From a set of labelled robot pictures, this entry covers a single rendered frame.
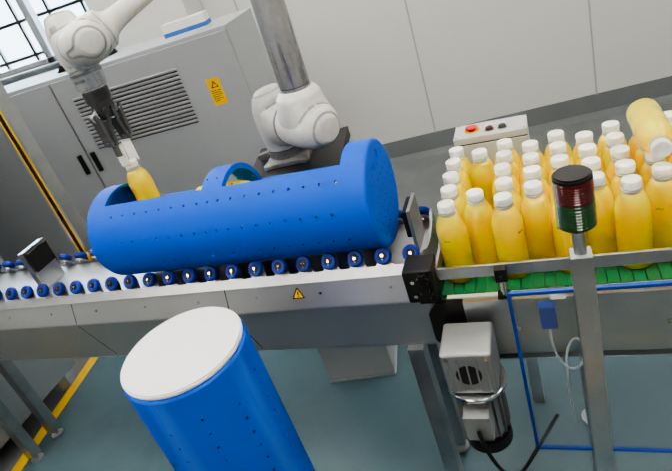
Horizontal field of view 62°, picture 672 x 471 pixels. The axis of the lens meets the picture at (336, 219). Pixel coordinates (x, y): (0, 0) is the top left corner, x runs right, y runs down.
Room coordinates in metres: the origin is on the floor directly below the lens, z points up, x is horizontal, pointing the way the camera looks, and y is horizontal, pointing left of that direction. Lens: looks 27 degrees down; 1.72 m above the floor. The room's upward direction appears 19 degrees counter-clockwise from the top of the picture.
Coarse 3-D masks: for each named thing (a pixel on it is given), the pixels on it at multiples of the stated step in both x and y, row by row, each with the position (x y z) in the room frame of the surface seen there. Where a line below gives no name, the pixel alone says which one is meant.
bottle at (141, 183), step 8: (136, 168) 1.65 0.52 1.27; (128, 176) 1.64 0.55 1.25; (136, 176) 1.63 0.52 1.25; (144, 176) 1.64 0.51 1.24; (136, 184) 1.63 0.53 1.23; (144, 184) 1.63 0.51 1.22; (152, 184) 1.65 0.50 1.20; (136, 192) 1.63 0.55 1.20; (144, 192) 1.63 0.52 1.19; (152, 192) 1.64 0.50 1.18
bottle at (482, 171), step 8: (472, 160) 1.32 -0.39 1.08; (480, 160) 1.30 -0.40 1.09; (488, 160) 1.30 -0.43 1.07; (472, 168) 1.31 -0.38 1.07; (480, 168) 1.29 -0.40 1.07; (488, 168) 1.29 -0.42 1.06; (472, 176) 1.31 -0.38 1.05; (480, 176) 1.29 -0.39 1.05; (488, 176) 1.28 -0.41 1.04; (472, 184) 1.31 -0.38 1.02; (480, 184) 1.29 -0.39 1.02; (488, 184) 1.28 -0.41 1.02; (488, 192) 1.28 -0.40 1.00; (488, 200) 1.28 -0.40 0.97
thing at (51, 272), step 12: (36, 240) 1.86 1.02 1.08; (24, 252) 1.79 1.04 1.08; (36, 252) 1.81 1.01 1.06; (48, 252) 1.84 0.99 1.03; (24, 264) 1.79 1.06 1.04; (36, 264) 1.78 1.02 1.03; (48, 264) 1.84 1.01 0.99; (36, 276) 1.78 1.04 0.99; (48, 276) 1.81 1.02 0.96; (60, 276) 1.85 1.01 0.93
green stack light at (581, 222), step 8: (560, 208) 0.78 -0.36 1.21; (568, 208) 0.77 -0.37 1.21; (576, 208) 0.76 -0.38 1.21; (584, 208) 0.76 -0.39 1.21; (592, 208) 0.76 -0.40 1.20; (560, 216) 0.78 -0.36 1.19; (568, 216) 0.77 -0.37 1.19; (576, 216) 0.76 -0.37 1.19; (584, 216) 0.76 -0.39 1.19; (592, 216) 0.76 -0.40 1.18; (560, 224) 0.78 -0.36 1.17; (568, 224) 0.77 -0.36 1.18; (576, 224) 0.76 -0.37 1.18; (584, 224) 0.76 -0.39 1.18; (592, 224) 0.76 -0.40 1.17; (568, 232) 0.77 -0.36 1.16; (576, 232) 0.76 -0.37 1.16
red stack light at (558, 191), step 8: (592, 176) 0.77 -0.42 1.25; (552, 184) 0.79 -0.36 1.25; (584, 184) 0.76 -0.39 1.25; (592, 184) 0.76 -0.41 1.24; (560, 192) 0.77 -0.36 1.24; (568, 192) 0.76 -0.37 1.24; (576, 192) 0.76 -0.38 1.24; (584, 192) 0.76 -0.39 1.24; (592, 192) 0.76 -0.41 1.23; (560, 200) 0.78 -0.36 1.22; (568, 200) 0.76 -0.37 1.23; (576, 200) 0.76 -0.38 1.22; (584, 200) 0.76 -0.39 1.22; (592, 200) 0.76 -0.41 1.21
